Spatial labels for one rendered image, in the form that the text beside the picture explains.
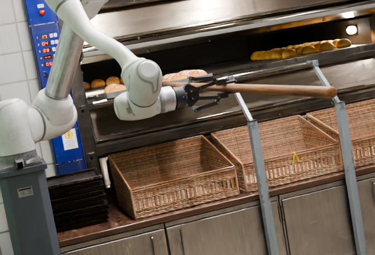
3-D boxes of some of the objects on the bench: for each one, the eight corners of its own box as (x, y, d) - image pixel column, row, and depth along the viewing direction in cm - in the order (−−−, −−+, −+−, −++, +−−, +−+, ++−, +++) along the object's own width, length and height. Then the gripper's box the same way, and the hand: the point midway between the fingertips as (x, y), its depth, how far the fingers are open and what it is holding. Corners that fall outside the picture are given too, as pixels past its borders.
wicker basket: (311, 158, 413) (303, 112, 410) (393, 139, 428) (386, 95, 426) (353, 169, 366) (346, 117, 364) (444, 147, 382) (437, 97, 379)
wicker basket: (115, 203, 382) (105, 154, 380) (211, 181, 398) (202, 133, 395) (134, 221, 336) (124, 165, 333) (242, 195, 351) (233, 141, 349)
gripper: (167, 75, 250) (229, 64, 256) (174, 119, 251) (235, 107, 258) (172, 75, 242) (235, 64, 249) (179, 120, 244) (243, 108, 250)
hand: (227, 87), depth 252 cm, fingers closed on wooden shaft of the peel, 3 cm apart
